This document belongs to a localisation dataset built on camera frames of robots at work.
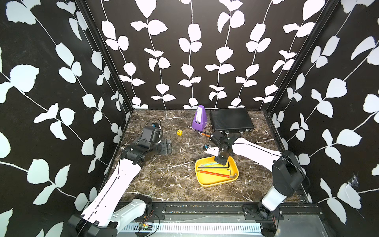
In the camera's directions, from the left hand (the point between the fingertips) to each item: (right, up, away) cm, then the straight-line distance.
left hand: (165, 142), depth 75 cm
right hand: (+30, -10, +12) cm, 34 cm away
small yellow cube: (+5, +3, +29) cm, 29 cm away
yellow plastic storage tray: (+22, -23, +9) cm, 33 cm away
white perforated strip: (+17, -41, -5) cm, 44 cm away
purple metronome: (+19, +10, +29) cm, 36 cm away
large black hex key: (+36, -17, +15) cm, 43 cm away
